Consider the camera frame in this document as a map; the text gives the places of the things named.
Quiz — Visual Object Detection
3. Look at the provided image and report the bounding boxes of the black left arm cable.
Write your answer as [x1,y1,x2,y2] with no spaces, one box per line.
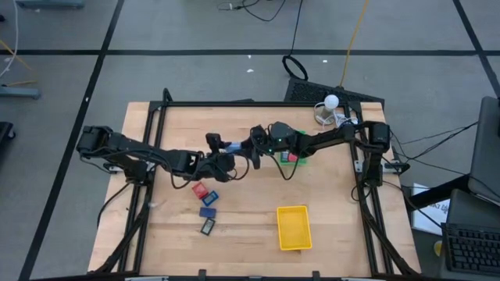
[170,150,252,190]

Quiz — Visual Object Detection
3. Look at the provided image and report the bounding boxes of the red small box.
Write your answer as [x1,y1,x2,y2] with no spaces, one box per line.
[191,182,209,201]

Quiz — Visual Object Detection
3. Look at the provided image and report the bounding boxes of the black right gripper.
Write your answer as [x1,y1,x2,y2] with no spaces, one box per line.
[238,121,304,169]

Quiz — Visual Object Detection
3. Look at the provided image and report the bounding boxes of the grey flat panel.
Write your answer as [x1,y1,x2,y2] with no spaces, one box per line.
[466,95,500,206]

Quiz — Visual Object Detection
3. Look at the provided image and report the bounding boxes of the white globe desk lamp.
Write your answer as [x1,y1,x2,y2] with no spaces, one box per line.
[314,94,340,126]

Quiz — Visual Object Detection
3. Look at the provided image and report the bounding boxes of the black curled floor cable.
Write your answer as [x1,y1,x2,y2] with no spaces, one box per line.
[218,0,288,23]

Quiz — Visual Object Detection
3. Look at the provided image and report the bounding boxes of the black perforated panel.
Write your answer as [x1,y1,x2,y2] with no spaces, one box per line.
[283,76,386,105]

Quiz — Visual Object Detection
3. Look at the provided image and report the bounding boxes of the black thin room cables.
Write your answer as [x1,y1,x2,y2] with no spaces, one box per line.
[390,120,480,158]

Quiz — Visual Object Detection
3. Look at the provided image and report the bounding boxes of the black cable under frame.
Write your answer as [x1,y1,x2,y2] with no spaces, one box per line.
[96,181,133,228]

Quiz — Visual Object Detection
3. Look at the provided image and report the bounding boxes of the black keyboard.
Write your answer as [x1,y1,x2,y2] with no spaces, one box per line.
[441,222,500,276]

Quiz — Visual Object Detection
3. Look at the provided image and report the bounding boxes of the orange floor cable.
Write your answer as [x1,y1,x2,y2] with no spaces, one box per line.
[0,38,40,87]

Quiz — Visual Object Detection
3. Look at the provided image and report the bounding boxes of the green plastic tray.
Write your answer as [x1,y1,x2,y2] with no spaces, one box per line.
[280,130,309,165]

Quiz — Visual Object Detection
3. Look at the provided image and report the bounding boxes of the black looped floor cable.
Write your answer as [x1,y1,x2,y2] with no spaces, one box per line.
[281,0,309,82]

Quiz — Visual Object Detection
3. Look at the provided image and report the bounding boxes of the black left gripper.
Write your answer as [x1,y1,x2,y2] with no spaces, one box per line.
[195,132,238,183]

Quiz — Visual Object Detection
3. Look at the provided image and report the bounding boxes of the black aluminium table frame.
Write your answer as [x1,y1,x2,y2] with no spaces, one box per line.
[91,87,421,280]

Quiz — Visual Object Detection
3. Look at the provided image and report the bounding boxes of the yellow floor cable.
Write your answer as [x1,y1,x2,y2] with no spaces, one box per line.
[338,0,370,87]

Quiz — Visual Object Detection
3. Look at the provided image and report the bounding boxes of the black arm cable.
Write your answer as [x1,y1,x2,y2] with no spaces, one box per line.
[269,150,302,182]
[170,150,252,190]

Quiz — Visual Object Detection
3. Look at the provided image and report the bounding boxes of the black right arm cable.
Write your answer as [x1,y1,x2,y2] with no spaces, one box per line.
[269,150,302,182]

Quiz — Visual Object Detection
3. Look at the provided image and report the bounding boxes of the black diagonal beam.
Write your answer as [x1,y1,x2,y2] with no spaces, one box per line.
[405,173,470,212]

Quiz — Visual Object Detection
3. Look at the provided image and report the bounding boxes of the yellow plastic tray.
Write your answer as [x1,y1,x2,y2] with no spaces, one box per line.
[276,205,313,251]

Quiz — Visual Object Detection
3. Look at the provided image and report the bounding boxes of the white paper sheet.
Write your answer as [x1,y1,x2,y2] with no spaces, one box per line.
[412,183,450,236]

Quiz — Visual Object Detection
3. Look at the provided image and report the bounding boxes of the black framed small card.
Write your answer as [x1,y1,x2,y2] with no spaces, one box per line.
[199,217,216,237]

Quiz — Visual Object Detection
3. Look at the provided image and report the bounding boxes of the white coiled cable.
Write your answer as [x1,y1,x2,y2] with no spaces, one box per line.
[330,110,359,128]

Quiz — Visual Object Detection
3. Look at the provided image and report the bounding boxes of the black object at floor edge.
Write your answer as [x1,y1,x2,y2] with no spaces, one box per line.
[0,121,16,146]

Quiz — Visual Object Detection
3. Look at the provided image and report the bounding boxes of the grey floor bar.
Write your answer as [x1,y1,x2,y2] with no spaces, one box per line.
[15,0,85,10]
[0,85,41,100]

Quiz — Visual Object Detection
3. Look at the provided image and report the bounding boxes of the white floor cable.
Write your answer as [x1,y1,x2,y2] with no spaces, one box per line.
[0,0,20,79]

